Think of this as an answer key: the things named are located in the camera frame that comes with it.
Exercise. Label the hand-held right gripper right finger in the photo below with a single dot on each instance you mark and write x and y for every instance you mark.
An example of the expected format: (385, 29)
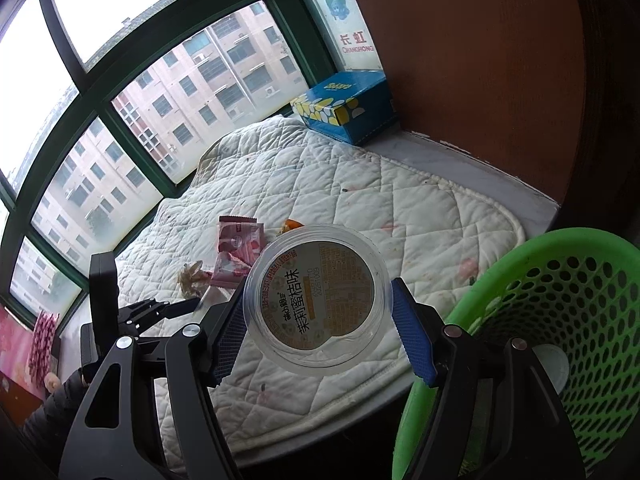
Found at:
(412, 335)

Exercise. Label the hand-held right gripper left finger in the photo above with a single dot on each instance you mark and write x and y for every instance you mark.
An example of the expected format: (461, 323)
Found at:
(230, 340)

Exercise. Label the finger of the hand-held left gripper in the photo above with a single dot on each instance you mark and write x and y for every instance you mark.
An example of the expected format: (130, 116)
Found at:
(170, 315)
(145, 310)

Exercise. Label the clear plastic wrapper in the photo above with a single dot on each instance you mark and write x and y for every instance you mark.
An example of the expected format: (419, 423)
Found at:
(192, 277)

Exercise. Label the clear pudding cup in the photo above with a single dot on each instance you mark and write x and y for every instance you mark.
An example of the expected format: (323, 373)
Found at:
(315, 300)

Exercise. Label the white plastic cup lid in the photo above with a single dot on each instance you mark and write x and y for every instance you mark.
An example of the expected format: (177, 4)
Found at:
(552, 367)

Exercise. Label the green mesh plastic basket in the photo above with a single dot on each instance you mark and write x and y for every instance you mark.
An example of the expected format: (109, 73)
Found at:
(550, 240)

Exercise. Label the person's left forearm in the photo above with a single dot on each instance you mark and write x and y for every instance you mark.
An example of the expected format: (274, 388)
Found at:
(55, 405)

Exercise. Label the pink checkered cloth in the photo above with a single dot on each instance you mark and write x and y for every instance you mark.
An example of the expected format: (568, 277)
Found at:
(42, 345)

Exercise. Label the pink wrapper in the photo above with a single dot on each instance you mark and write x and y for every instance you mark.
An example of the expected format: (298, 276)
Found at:
(237, 240)

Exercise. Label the pink floral cloth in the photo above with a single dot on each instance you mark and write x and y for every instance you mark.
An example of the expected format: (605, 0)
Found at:
(15, 350)

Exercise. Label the orange candy wrapper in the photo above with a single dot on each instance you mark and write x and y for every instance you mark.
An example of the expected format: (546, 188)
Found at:
(290, 225)

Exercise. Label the white quilted mat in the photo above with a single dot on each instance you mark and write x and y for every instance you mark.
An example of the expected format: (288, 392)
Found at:
(400, 200)

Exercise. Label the blue tissue box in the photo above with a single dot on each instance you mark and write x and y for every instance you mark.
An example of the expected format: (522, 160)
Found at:
(365, 110)

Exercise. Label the apartment building outside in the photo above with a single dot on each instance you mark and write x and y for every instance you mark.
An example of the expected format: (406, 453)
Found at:
(225, 70)

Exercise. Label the brown wooden cabinet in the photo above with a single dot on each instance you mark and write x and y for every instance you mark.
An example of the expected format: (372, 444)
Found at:
(475, 60)

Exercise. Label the white printed carton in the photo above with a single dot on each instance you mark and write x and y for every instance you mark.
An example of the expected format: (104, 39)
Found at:
(350, 10)

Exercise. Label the green window frame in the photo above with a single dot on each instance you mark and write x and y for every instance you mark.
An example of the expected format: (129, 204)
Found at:
(95, 105)

